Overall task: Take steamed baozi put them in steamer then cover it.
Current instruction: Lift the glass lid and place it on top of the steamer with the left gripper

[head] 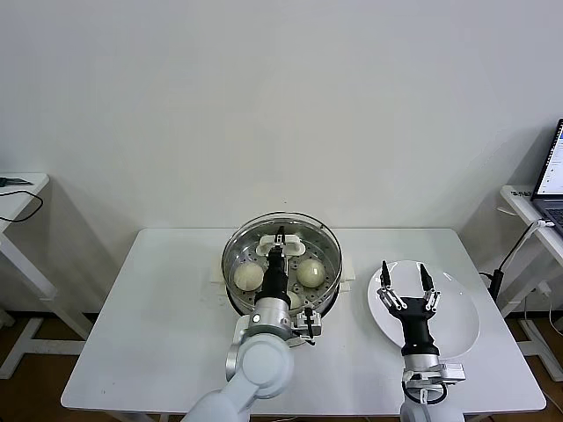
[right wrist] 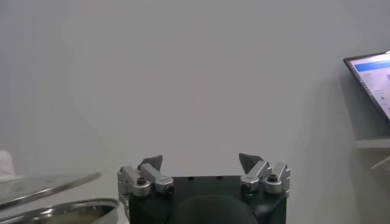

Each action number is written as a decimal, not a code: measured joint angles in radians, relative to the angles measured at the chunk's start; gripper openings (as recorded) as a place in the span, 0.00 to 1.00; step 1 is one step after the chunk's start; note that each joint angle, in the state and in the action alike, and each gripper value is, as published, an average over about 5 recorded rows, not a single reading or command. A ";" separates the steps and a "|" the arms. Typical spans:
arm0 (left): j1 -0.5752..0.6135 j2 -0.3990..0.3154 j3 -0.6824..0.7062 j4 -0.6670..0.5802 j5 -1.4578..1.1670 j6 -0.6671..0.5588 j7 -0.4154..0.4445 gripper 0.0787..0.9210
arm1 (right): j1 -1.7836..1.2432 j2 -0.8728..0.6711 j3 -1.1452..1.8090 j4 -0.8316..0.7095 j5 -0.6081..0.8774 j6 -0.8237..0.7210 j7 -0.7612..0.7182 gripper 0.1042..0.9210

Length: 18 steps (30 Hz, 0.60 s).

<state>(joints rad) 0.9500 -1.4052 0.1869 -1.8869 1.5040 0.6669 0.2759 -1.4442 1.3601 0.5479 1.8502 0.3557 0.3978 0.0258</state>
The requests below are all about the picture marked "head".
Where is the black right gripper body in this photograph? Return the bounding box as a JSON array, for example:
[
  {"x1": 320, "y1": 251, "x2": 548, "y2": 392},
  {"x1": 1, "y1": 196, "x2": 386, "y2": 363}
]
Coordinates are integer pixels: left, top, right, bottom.
[{"x1": 388, "y1": 296, "x2": 442, "y2": 357}]

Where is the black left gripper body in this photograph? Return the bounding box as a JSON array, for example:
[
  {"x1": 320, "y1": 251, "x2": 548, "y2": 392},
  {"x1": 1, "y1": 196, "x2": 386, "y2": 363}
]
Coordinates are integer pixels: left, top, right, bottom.
[{"x1": 257, "y1": 248, "x2": 292, "y2": 303}]

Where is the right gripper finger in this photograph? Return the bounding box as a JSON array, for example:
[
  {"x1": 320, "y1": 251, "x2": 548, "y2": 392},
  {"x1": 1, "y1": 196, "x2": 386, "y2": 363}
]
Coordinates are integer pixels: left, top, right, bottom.
[
  {"x1": 379, "y1": 259, "x2": 408, "y2": 311},
  {"x1": 419, "y1": 263, "x2": 440, "y2": 309}
]

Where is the round glass lid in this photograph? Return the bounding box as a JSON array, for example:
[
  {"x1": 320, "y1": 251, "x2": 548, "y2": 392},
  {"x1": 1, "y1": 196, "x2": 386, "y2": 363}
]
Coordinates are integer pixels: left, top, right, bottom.
[{"x1": 221, "y1": 212, "x2": 343, "y2": 316}]

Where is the steel steamer basket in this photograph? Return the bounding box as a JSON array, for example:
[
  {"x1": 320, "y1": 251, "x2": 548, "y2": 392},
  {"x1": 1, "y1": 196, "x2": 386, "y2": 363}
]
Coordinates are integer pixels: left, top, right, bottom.
[{"x1": 222, "y1": 219, "x2": 343, "y2": 318}]

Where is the white round plate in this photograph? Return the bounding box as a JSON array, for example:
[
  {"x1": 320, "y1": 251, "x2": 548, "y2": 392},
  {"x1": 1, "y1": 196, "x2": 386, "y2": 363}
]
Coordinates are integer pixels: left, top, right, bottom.
[{"x1": 367, "y1": 259, "x2": 481, "y2": 360}]

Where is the white electric cooker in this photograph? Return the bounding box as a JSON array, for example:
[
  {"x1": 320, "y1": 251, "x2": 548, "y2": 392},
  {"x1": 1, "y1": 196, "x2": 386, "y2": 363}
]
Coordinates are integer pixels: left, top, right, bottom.
[{"x1": 209, "y1": 254, "x2": 356, "y2": 329}]

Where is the white side table with laptop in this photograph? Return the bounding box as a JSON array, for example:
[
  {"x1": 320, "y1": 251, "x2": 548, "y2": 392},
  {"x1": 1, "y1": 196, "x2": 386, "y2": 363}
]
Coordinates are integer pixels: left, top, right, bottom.
[{"x1": 499, "y1": 184, "x2": 563, "y2": 380}]

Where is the grey open laptop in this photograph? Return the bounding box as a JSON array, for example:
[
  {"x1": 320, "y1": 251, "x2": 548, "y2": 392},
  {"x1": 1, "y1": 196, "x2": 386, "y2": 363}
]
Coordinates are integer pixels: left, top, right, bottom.
[{"x1": 530, "y1": 117, "x2": 563, "y2": 241}]

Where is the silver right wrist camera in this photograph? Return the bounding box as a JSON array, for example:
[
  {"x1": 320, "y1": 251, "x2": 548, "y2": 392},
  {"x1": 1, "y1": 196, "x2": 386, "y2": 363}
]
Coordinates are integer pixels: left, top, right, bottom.
[{"x1": 439, "y1": 362, "x2": 466, "y2": 383}]

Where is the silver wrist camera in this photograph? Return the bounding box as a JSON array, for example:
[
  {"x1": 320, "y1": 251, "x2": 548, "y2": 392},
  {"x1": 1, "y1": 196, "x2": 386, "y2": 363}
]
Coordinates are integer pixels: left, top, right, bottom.
[
  {"x1": 292, "y1": 309, "x2": 323, "y2": 348},
  {"x1": 439, "y1": 362, "x2": 466, "y2": 383}
]

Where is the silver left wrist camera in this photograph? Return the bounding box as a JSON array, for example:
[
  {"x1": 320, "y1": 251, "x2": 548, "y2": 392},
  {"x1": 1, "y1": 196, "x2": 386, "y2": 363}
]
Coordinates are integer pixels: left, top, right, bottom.
[{"x1": 292, "y1": 309, "x2": 323, "y2": 348}]

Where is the black charger cable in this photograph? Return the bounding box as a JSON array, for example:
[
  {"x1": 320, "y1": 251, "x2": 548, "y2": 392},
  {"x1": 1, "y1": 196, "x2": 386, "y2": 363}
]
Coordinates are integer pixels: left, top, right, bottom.
[{"x1": 479, "y1": 220, "x2": 540, "y2": 304}]

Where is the thin black looped cable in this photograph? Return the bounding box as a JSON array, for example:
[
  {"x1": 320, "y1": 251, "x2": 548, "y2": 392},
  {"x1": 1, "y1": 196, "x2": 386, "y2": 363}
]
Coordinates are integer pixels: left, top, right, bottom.
[{"x1": 0, "y1": 188, "x2": 44, "y2": 223}]

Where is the white side table with cable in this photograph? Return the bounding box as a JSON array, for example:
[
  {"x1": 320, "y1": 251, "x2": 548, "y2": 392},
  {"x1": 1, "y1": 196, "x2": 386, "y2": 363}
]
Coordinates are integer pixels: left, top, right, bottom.
[{"x1": 0, "y1": 171, "x2": 96, "y2": 380}]

